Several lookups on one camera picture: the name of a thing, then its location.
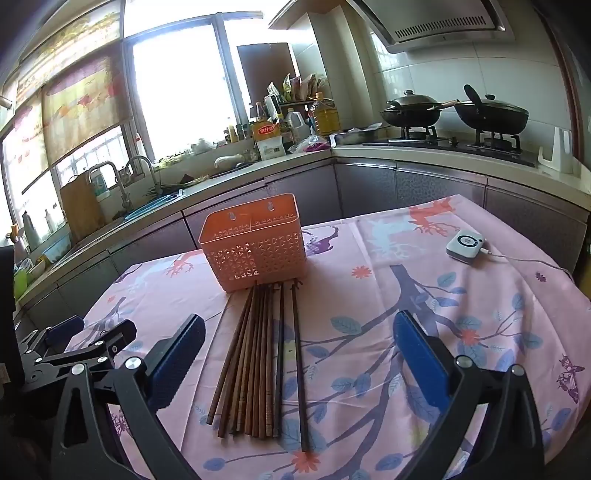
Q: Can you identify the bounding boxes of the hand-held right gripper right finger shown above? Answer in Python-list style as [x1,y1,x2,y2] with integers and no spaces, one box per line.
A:
[393,310,546,480]

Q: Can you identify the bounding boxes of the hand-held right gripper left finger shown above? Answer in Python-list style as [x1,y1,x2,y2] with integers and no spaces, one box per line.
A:
[50,314,207,480]

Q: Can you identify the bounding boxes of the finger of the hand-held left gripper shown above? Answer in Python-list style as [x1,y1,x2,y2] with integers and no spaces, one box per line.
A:
[17,315,86,360]
[23,319,138,394]

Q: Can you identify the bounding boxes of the bunch of brown wooden chopsticks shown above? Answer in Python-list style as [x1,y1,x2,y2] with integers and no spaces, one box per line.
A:
[206,284,276,439]

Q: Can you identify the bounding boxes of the single dark chopstick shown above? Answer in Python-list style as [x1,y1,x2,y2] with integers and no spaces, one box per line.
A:
[290,281,309,453]
[274,282,286,438]

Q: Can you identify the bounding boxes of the orange plastic utensil basket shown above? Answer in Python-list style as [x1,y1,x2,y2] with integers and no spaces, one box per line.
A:
[198,193,304,293]

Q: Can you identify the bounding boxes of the white thermos bottle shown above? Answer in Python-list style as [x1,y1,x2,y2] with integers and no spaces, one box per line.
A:
[21,211,41,250]

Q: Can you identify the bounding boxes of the pink floral tablecloth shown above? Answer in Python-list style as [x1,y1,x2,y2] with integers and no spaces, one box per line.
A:
[65,194,591,480]

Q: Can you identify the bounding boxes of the wooden cutting board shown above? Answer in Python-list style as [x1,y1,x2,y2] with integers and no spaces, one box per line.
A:
[60,173,107,241]

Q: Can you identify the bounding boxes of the small white electronic device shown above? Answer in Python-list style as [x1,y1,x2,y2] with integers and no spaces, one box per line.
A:
[446,229,486,265]

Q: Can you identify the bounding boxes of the blue basin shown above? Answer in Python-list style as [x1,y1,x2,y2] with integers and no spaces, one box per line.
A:
[130,194,181,213]

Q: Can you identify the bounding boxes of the steel kitchen faucet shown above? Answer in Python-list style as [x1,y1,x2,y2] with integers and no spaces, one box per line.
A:
[88,161,132,213]
[124,155,163,197]

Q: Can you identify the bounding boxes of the grey kitchen cabinets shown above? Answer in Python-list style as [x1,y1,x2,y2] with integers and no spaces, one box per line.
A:
[14,157,591,324]

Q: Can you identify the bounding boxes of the black gas stove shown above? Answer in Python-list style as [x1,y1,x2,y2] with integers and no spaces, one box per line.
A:
[362,124,539,167]

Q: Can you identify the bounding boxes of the printed window blind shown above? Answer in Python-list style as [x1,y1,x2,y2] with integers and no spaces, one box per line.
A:
[41,55,134,167]

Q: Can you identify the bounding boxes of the white carton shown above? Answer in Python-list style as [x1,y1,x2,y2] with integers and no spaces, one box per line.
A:
[256,137,287,160]

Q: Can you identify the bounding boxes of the metal tray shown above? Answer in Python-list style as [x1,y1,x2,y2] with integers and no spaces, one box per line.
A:
[332,127,389,147]

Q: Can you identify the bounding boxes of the pink plastic bag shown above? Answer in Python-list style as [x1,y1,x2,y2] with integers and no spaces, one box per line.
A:
[288,136,331,155]

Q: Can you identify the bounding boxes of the white plastic rack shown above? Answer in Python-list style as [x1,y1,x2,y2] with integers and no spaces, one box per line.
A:
[538,128,580,174]

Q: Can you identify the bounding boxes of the yellow packet with red label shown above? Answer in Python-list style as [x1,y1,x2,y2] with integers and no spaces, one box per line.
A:
[252,121,282,140]

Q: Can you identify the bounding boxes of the black wok with lid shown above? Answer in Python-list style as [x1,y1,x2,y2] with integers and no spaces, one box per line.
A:
[455,84,530,132]

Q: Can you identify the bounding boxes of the yellow cooking oil bottle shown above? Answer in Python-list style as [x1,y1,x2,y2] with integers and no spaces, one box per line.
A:
[310,92,342,136]

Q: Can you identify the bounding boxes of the white plastic jug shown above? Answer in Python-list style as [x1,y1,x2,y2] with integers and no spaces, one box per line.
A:
[285,108,311,141]

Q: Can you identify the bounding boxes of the dark brown board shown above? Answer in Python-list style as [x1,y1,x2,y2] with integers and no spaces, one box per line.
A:
[237,43,298,112]

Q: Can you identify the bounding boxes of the steel range hood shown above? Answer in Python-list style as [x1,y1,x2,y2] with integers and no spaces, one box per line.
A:
[346,0,515,54]

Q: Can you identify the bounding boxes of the white cable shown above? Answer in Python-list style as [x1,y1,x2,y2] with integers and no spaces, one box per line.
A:
[480,249,573,278]

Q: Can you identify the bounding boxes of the black wok with wooden handle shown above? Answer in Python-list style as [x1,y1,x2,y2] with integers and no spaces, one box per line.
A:
[379,90,460,127]

